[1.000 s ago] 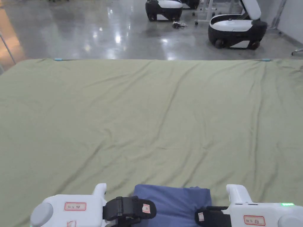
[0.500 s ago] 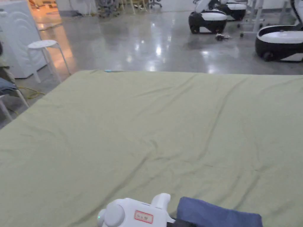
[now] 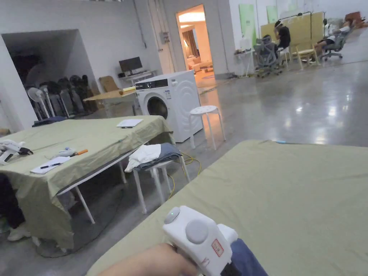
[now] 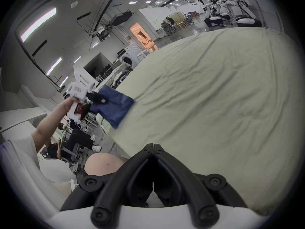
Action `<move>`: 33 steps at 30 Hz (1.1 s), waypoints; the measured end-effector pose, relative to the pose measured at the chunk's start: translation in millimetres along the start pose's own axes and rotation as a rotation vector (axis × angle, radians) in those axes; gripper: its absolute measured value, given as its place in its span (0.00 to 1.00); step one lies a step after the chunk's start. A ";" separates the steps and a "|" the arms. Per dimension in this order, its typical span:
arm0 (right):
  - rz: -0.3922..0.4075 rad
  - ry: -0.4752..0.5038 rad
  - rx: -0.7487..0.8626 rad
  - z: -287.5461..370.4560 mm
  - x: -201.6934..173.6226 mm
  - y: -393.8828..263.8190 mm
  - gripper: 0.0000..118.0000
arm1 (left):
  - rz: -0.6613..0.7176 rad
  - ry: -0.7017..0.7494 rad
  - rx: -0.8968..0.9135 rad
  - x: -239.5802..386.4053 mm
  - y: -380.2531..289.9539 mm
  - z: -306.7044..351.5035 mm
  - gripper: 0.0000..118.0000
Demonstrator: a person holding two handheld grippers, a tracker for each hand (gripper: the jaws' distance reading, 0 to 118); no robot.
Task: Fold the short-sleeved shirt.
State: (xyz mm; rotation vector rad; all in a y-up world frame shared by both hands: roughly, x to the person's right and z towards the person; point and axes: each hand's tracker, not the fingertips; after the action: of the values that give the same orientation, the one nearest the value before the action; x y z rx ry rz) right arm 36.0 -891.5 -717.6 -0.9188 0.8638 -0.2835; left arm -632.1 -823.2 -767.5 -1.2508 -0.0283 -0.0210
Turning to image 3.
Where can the bed with pale green sheet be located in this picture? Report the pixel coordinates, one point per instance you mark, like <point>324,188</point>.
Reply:
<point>287,207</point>

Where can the desk with black monitor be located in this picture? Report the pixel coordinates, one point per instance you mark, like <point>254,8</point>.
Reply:
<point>132,67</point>

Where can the person's left forearm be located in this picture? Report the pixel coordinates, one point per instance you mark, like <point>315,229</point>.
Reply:
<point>126,266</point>

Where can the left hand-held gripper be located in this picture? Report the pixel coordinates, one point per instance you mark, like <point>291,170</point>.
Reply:
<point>198,241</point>

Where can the white paper sheet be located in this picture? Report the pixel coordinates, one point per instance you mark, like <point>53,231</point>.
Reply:
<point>129,122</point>

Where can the dark blue garment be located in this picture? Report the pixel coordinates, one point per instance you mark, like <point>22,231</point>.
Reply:
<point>248,261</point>

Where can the brown carton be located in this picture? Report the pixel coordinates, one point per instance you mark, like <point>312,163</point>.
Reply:
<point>109,84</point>

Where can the row of standing fans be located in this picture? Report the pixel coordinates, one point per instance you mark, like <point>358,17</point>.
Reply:
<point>57,95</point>

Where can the white washing machine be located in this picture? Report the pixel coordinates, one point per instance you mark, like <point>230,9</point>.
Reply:
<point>181,100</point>

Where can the small tool with orange tip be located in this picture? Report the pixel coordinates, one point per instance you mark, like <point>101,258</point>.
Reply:
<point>72,152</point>

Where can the white notebook with pen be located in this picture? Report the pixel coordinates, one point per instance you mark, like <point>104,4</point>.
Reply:
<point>47,166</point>

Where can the spare hand-held gripper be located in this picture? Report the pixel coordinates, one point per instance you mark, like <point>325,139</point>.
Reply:
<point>10,149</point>

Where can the person's left hand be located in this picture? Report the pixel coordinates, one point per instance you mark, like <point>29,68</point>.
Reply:
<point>169,261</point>

